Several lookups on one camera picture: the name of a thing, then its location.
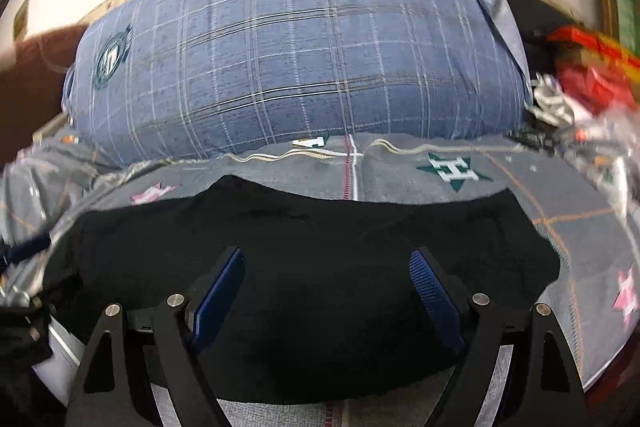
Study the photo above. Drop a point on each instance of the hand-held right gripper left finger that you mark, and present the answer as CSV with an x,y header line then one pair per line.
x,y
220,292

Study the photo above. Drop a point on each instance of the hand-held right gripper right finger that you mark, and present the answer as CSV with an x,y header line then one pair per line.
x,y
435,297

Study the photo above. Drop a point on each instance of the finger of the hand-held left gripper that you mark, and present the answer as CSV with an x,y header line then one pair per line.
x,y
22,337
22,252

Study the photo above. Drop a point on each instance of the black pants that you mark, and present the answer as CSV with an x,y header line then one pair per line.
x,y
325,257

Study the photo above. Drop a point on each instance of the grey printed bedsheet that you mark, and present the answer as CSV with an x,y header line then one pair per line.
x,y
550,207

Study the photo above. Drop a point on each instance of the brown upholstered headboard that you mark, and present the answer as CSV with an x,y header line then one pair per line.
x,y
30,97

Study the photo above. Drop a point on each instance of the silver wrapper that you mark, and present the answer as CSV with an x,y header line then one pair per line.
x,y
550,102

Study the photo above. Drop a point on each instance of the clear plastic bag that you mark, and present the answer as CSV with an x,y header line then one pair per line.
x,y
610,147

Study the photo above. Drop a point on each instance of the blue plaid pillow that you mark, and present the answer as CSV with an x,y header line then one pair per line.
x,y
300,57

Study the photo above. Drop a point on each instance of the red packets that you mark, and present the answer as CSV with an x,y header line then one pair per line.
x,y
595,72

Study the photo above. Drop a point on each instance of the black cloth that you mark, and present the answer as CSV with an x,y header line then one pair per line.
x,y
540,17

